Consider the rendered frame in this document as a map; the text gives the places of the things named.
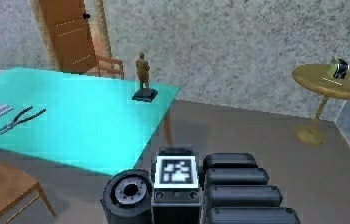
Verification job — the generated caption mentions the black pliers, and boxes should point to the black pliers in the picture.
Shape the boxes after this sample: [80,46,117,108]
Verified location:
[0,105,47,136]

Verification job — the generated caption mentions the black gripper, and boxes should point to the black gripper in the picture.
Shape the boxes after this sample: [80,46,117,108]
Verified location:
[100,168,155,224]

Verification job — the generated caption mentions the black and green object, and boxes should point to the black and green object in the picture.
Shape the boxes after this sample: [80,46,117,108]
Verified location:
[327,55,350,80]

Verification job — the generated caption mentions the bronze statue on black base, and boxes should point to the bronze statue on black base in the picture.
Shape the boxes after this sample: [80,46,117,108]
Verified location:
[131,51,159,103]

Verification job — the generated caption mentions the turquoise glass dining table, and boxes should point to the turquoise glass dining table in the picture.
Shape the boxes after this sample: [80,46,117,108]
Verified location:
[0,66,181,177]

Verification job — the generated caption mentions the brown wooden door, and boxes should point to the brown wooden door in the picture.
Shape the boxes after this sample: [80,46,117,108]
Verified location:
[37,0,99,75]

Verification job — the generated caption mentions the round yellow side table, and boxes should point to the round yellow side table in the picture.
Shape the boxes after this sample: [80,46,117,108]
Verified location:
[291,63,350,146]

